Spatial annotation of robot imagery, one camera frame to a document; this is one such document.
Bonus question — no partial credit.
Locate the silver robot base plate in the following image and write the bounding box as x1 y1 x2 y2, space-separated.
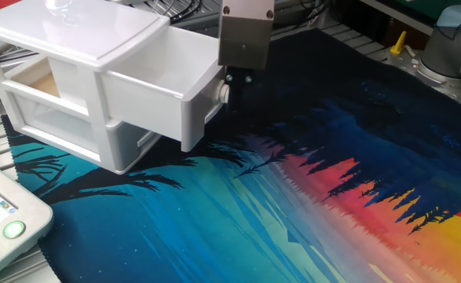
386 46 461 116

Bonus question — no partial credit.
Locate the yellow plastic cone piece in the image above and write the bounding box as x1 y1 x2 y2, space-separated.
389 30 408 57

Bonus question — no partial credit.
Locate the white closed drawer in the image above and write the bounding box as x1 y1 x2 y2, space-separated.
16 94 163 175

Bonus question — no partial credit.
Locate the silver box gripper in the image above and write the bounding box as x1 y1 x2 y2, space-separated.
218 0 276 116

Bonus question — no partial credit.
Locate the black cable bundle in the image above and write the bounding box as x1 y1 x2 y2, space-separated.
143 0 204 21

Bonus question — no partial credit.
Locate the white teach pendant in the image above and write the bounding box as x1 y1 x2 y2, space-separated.
0 155 55 283

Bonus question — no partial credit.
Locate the white plastic drawer cabinet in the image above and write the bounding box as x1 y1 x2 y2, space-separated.
0 0 172 175

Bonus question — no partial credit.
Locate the colourful landscape print cloth mat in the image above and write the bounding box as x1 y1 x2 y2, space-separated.
0 29 461 283

